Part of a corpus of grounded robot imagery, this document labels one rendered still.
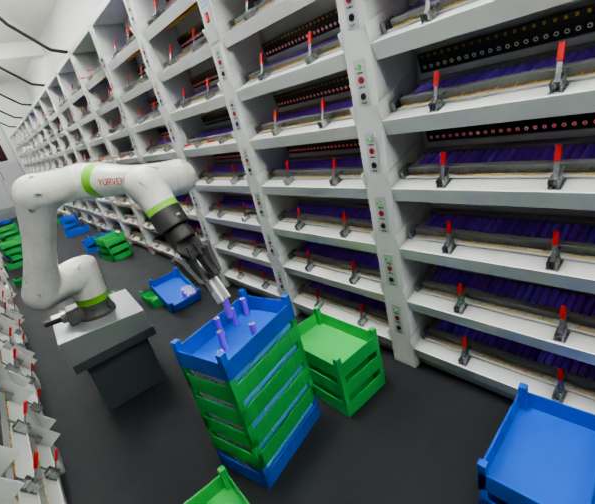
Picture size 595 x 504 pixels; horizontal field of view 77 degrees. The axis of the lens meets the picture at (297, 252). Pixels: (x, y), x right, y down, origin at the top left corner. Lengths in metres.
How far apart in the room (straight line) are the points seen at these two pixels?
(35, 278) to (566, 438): 1.65
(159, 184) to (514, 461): 1.13
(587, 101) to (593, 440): 0.79
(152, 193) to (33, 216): 0.47
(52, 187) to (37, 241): 0.19
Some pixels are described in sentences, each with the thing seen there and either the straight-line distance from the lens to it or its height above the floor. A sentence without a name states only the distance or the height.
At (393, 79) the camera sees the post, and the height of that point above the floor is 0.99.
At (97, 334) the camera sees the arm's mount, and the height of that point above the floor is 0.36.
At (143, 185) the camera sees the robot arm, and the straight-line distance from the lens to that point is 1.07.
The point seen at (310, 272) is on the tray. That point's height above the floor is 0.29.
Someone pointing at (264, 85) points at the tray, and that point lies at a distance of 1.52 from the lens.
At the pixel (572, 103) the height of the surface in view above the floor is 0.87.
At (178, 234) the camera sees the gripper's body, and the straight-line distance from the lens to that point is 1.05.
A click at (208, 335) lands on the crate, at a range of 1.19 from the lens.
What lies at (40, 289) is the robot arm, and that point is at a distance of 1.59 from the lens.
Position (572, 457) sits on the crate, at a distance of 1.21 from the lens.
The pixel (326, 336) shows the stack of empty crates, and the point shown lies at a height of 0.16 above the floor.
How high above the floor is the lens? 1.00
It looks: 21 degrees down
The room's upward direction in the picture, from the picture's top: 14 degrees counter-clockwise
